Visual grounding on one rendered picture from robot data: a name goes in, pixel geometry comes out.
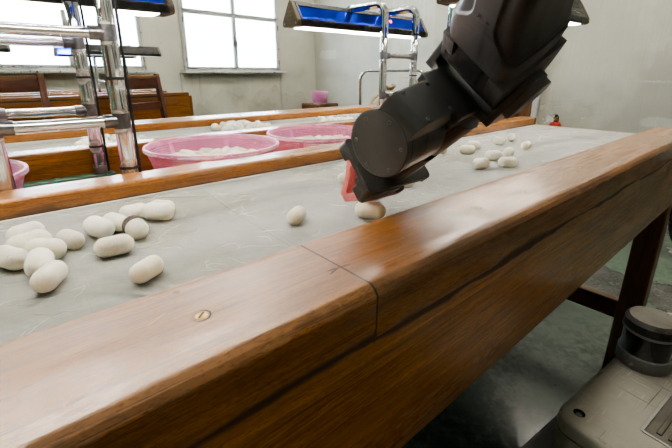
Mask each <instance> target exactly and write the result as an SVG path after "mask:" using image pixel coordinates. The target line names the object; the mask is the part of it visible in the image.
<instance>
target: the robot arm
mask: <svg viewBox="0 0 672 448"><path fill-rule="evenodd" d="M574 1H575V0H460V1H459V2H458V3H457V4H456V5H455V6H454V8H453V12H452V18H451V25H450V26H449V27H448V28H446V29H445V30H444V31H443V39H442V41H441V42H440V44H439V45H438V46H437V48H436V49H435V50H434V52H433V53H432V54H431V56H430V57H429V58H428V60H427V61H426V62H425V63H426V64H427V65H428V66H429V67H430V68H431V70H430V71H426V72H423V73H421V75H420V76H419V77H418V79H417V81H418V83H416V84H413V85H411V86H408V87H405V88H403V89H400V90H398V91H395V92H394V93H392V94H391V95H390V96H389V97H388V98H387V99H386V100H385V101H384V102H383V104H382V105H381V106H379V107H376V108H373V109H370V110H367V111H364V112H363V113H361V114H360V115H359V116H358V117H357V119H356V120H355V122H354V124H353V127H352V133H351V139H346V140H345V141H344V142H343V143H342V144H341V145H340V146H339V150H340V152H341V154H342V156H343V159H344V161H347V164H346V175H345V179H344V183H343V186H342V190H341V195H342V197H343V199H344V201H345V202H352V201H359V202H360V203H365V202H368V201H376V200H380V199H383V198H385V197H389V196H393V195H396V194H398V193H400V192H401V191H403V190H404V185H408V184H411V183H415V182H418V181H421V182H422V181H424V180H425V179H427V178H428V177H429V172H428V170H427V168H426V166H425V164H427V163H428V162H429V161H431V160H432V159H433V158H435V157H436V156H437V155H439V154H440V153H442V152H443V151H444V150H446V149H447V148H448V147H450V146H451V145H453V144H454V143H455V142H457V141H458V140H459V139H461V138H462V137H463V136H465V135H466V134H468V133H469V132H470V131H472V130H473V129H474V128H476V127H477V126H478V124H479V121H480V122H482V123H483V124H484V125H485V126H486V127H489V126H490V125H492V124H494V123H496V122H498V121H499V120H501V119H503V118H504V117H505V118H506V119H508V118H510V117H512V116H514V115H515V114H517V113H519V112H521V111H522V110H523V109H525V108H526V107H527V106H528V105H529V104H530V103H531V102H532V101H533V100H535V99H536V98H537V97H538V96H539V95H540V94H541V93H542V92H543V91H544V90H545V89H547V87H548V86H549V85H550V84H551V81H550V80H549V79H548V78H547V76H548V75H547V74H546V73H545V72H544V70H545V69H546V68H547V67H548V66H549V65H550V63H551V62H552V61H553V59H554V58H555V57H556V55H557V54H558V52H559V51H560V50H561V48H562V47H563V46H564V44H565V43H566V42H567V40H566V39H565V38H564V37H563V36H562V34H563V33H564V31H565V30H566V29H567V27H568V25H569V24H570V21H571V17H572V7H573V4H574Z"/></svg>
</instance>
